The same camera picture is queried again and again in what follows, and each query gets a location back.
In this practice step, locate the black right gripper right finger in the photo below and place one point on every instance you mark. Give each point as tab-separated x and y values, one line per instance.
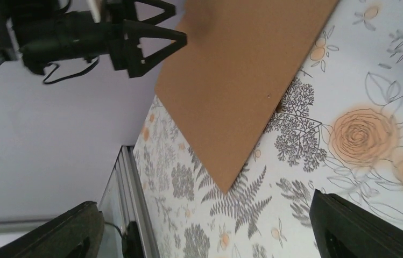
343	229

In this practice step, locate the aluminium mounting rail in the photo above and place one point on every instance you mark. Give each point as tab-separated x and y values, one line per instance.
128	229

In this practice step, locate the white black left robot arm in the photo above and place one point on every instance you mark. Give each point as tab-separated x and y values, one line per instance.
13	13

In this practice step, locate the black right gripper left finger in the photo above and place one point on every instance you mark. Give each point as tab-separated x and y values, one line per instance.
75	233

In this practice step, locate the brown cardboard backing board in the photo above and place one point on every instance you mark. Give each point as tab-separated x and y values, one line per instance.
223	86

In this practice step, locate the floral patterned tablecloth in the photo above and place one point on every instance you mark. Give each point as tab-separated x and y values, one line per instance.
338	129

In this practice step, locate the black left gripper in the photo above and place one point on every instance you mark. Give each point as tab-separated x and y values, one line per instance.
127	32

